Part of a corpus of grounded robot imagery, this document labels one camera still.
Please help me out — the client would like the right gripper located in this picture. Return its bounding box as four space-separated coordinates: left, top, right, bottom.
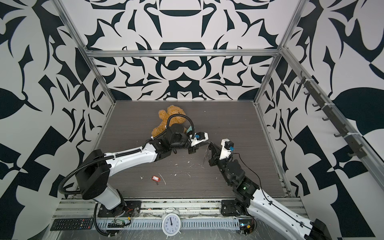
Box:
210 143 236 188

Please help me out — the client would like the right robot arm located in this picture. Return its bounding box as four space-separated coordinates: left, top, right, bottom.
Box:
207 139 331 240

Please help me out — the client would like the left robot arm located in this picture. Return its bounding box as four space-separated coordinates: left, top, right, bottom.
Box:
58 114 209 211

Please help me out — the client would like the brown teddy bear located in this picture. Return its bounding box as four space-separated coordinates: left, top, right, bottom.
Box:
152 105 187 138

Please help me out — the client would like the red key tag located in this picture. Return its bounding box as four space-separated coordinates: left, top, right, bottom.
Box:
152 176 161 183

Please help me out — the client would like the white alarm clock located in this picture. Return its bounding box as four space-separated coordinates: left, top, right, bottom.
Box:
162 208 182 237

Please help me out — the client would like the green electronics module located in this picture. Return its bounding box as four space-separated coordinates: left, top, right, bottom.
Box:
240 222 256 235

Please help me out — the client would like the small circuit board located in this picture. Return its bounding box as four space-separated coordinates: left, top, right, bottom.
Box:
108 218 132 228

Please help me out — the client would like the black remote control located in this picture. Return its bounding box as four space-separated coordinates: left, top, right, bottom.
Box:
50 218 94 231

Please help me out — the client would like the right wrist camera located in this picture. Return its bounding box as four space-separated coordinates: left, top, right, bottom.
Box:
220 139 235 160

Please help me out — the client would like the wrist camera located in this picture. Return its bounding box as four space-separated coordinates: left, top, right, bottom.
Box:
220 139 235 160
191 132 209 148

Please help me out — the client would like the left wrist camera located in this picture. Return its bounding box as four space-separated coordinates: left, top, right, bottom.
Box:
191 132 209 148

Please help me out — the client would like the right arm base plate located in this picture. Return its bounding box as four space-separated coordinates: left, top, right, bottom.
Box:
221 200 245 217

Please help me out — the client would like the white cable duct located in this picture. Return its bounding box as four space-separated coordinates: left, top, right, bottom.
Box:
97 219 242 230

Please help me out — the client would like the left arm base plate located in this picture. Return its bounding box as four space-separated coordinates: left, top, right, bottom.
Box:
98 201 142 218

